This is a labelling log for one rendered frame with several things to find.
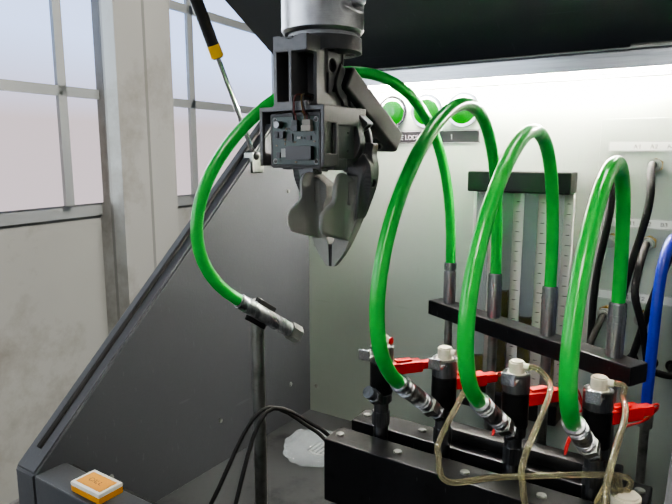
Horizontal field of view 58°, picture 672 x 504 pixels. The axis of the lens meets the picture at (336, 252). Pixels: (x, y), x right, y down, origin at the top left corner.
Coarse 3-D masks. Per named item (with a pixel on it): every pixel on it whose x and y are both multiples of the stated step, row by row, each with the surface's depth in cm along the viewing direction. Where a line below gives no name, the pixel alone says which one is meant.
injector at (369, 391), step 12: (372, 360) 71; (372, 372) 71; (372, 384) 71; (384, 384) 71; (372, 396) 69; (384, 396) 71; (384, 408) 72; (372, 420) 73; (384, 420) 72; (384, 432) 72
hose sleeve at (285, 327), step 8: (240, 304) 69; (248, 304) 69; (256, 304) 70; (248, 312) 70; (256, 312) 70; (264, 312) 70; (272, 312) 72; (264, 320) 71; (272, 320) 71; (280, 320) 72; (272, 328) 72; (280, 328) 72; (288, 328) 72
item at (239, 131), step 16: (384, 80) 75; (400, 80) 77; (272, 96) 68; (416, 96) 78; (256, 112) 67; (240, 128) 66; (224, 144) 65; (432, 144) 82; (224, 160) 66; (208, 176) 65; (448, 176) 83; (208, 192) 65; (448, 192) 84; (192, 208) 65; (448, 208) 84; (192, 224) 65; (448, 224) 85; (192, 240) 65; (448, 240) 85; (448, 256) 86; (208, 272) 66; (224, 288) 68
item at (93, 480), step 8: (80, 480) 66; (88, 480) 66; (96, 480) 66; (104, 480) 66; (72, 488) 66; (96, 488) 64; (104, 488) 64; (120, 488) 65; (88, 496) 64; (104, 496) 64; (112, 496) 64
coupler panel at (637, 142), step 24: (624, 120) 78; (648, 120) 77; (600, 144) 80; (624, 144) 79; (648, 144) 77; (600, 168) 81; (648, 240) 76; (648, 264) 79; (600, 288) 83; (648, 288) 80; (600, 312) 81; (600, 336) 84
